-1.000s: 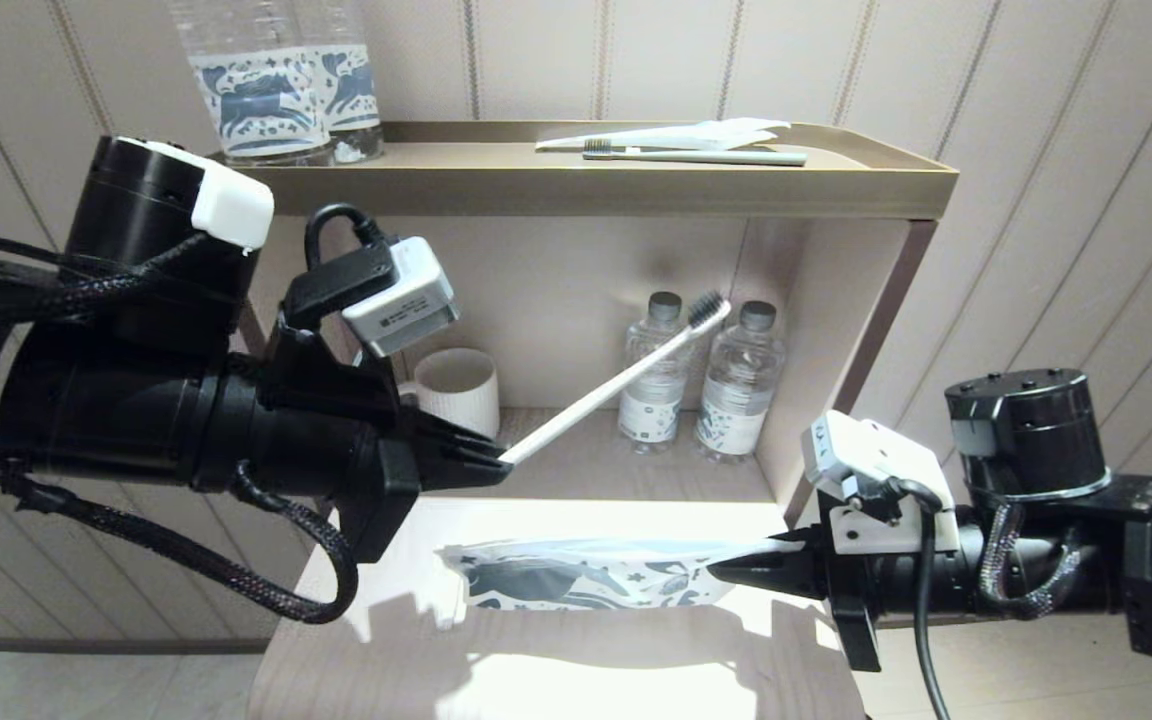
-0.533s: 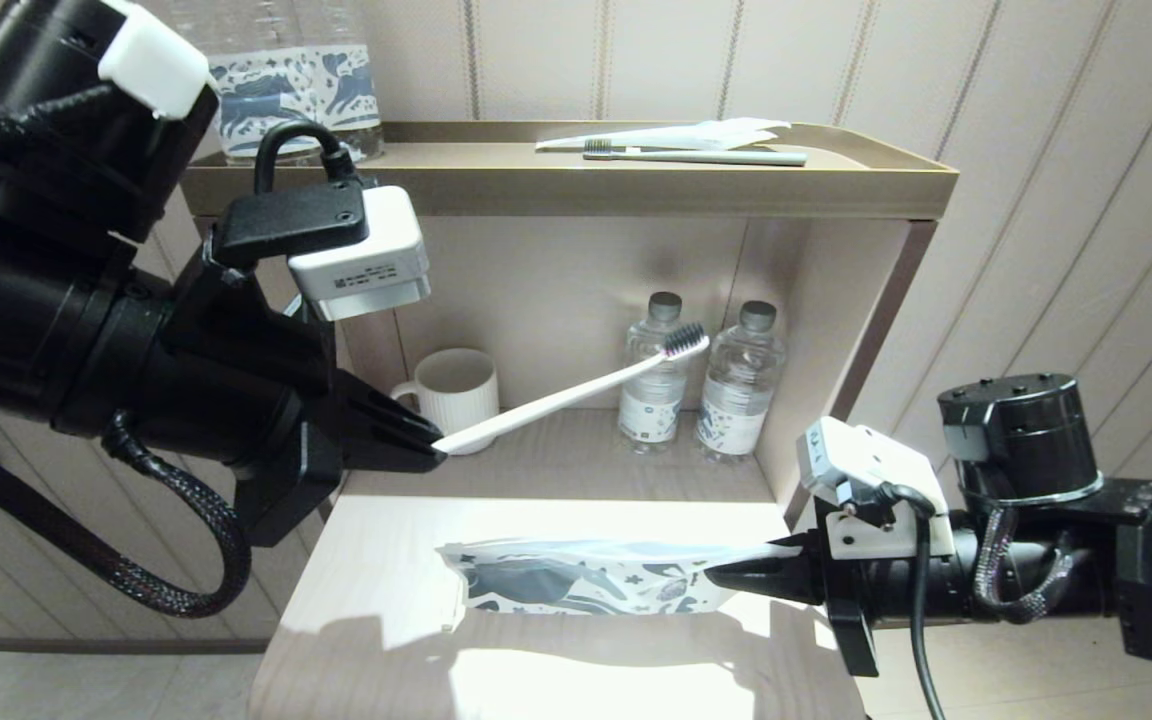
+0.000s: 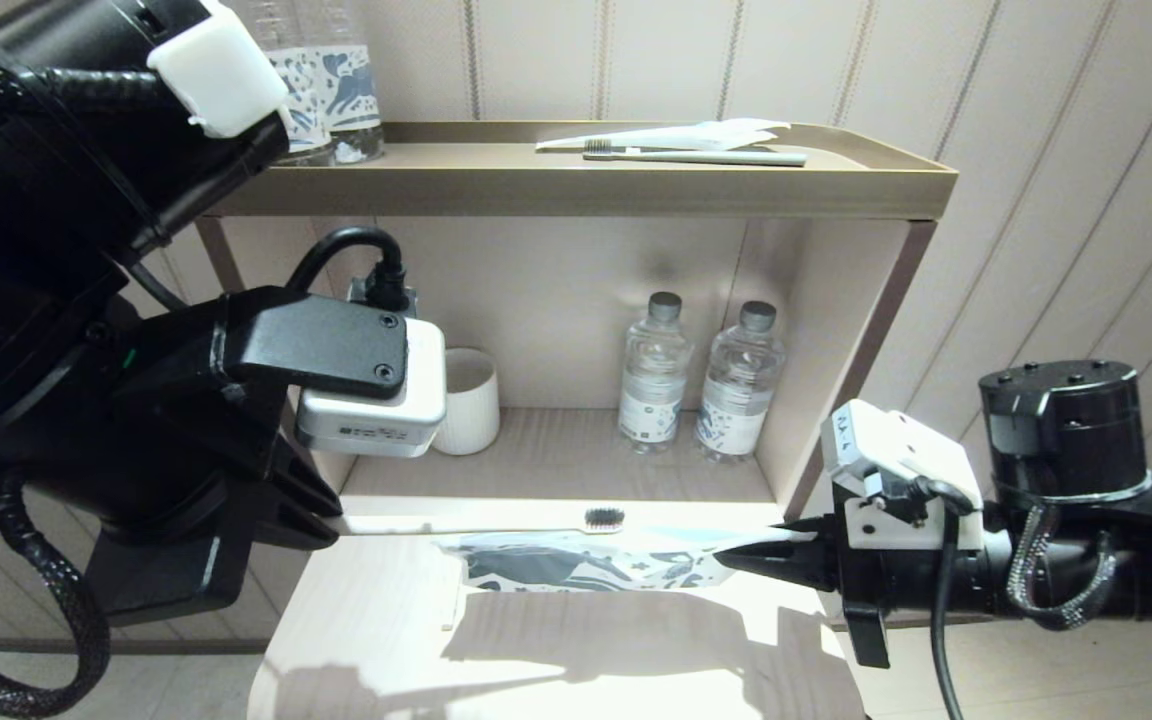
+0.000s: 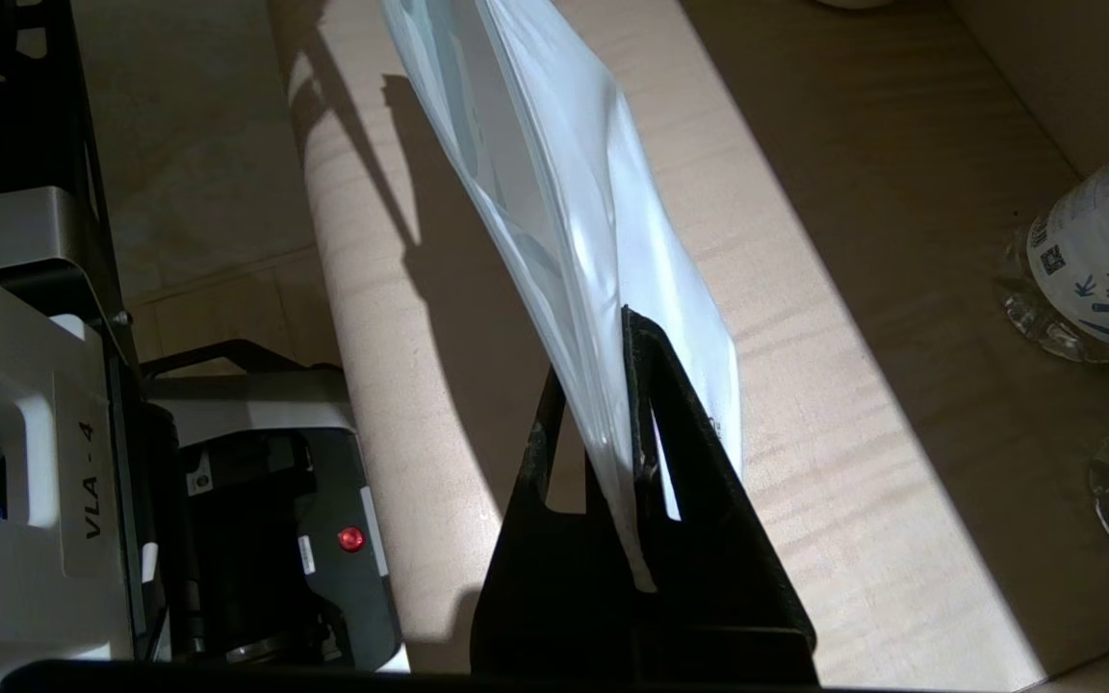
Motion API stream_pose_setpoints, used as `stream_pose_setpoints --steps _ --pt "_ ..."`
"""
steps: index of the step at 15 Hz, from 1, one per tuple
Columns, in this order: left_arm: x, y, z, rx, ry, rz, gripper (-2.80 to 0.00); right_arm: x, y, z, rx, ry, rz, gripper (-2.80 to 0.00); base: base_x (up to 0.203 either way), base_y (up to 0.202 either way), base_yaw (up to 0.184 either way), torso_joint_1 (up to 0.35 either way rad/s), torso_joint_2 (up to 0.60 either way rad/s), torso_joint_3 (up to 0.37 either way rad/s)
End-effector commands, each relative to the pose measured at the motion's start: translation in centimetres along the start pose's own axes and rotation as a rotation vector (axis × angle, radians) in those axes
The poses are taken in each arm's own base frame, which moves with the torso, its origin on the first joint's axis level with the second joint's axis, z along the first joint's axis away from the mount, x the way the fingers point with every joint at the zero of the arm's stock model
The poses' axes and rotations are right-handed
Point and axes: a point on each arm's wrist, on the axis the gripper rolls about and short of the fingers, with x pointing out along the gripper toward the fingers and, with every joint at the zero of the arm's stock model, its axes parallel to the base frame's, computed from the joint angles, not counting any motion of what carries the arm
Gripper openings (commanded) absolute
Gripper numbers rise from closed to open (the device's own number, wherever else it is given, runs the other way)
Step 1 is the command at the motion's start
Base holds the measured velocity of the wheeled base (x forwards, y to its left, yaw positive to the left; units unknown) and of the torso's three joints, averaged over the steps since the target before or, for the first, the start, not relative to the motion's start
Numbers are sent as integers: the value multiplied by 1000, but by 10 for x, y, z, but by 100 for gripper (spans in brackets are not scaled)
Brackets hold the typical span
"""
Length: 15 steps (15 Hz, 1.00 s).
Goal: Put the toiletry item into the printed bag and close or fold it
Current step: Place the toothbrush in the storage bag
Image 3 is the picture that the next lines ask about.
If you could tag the blue horse print pouch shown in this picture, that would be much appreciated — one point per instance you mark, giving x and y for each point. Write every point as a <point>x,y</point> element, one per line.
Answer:
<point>586,570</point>

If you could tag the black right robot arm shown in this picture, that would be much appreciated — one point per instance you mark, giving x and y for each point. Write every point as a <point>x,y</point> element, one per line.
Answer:
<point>1066,430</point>

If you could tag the white right camera bracket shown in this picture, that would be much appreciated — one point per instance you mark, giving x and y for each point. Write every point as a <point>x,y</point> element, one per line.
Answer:
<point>896,530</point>

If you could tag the small clear water bottle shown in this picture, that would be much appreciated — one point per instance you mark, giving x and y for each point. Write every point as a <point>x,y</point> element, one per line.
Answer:
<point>739,390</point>
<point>652,380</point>

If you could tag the black left camera bracket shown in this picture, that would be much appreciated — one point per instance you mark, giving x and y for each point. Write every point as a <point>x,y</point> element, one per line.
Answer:
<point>316,340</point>

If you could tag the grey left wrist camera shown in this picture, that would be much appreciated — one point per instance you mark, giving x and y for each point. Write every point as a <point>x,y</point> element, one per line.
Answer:
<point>376,425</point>

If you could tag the white paper wrapper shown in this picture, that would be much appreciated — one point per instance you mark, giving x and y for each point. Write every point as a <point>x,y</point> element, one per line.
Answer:
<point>706,135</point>

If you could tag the white toothbrush black bristles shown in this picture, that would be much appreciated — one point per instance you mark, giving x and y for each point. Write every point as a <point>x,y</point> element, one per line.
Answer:
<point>496,527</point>

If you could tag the large horse label water bottle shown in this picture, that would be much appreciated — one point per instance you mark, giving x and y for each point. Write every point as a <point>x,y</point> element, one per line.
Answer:
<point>306,110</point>
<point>356,90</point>

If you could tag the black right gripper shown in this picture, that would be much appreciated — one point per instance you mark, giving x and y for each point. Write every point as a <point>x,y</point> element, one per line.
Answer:
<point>864,600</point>

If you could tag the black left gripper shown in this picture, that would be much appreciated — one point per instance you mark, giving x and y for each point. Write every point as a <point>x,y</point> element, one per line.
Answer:
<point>166,570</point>

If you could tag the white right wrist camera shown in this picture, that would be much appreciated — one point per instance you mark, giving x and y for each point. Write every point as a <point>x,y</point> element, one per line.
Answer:
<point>896,440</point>

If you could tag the white ribbed mug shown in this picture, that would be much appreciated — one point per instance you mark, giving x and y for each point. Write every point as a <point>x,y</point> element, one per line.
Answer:
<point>471,400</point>

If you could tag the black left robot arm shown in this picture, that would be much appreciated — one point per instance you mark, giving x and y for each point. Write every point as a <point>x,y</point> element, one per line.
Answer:
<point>36,300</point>

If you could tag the brown shelf unit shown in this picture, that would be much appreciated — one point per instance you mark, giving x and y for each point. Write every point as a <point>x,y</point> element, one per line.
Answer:
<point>636,190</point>

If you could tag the pale green toothbrush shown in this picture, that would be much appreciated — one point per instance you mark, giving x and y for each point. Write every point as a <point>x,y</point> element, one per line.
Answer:
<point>716,157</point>

